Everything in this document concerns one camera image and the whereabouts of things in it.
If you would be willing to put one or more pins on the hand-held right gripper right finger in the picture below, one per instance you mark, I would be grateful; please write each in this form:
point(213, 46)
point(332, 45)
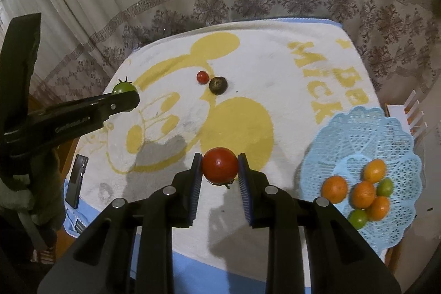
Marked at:
point(245, 190)

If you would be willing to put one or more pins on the dark brown round fruit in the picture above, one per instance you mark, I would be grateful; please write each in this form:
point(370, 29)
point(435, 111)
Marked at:
point(217, 84)

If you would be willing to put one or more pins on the white plastic rack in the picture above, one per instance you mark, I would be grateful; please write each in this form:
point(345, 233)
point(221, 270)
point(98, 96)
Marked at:
point(411, 115)

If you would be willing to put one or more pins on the large red tomato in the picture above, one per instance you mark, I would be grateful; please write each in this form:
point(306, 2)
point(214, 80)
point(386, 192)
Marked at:
point(219, 165)

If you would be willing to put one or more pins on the orange tomato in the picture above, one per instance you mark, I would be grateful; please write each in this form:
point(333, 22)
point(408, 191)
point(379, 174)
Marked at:
point(375, 171)
point(335, 189)
point(363, 194)

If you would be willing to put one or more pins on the light blue plastic basket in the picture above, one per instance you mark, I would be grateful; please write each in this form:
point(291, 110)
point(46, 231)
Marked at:
point(361, 142)

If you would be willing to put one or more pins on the white yellow printed towel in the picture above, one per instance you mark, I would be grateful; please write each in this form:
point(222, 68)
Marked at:
point(258, 66)

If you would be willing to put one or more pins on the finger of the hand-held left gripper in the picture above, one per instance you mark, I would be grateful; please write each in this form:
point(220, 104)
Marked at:
point(117, 104)

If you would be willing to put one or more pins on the green citrus fruit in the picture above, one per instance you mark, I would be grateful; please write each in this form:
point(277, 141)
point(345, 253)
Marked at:
point(358, 219)
point(386, 187)

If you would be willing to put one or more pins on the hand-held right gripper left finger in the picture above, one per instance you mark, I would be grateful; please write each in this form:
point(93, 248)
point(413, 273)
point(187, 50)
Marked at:
point(196, 183)

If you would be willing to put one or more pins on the black rectangular device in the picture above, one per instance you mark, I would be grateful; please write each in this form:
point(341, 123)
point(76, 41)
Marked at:
point(76, 180)

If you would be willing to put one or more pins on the orange tangerine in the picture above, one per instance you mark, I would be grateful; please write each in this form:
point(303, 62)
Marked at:
point(378, 208)

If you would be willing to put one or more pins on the small red tomato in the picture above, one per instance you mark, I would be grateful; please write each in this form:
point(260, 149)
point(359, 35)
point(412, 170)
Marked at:
point(202, 76)

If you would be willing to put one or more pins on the green tomato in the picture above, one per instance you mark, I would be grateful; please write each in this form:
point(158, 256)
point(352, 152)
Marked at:
point(123, 87)

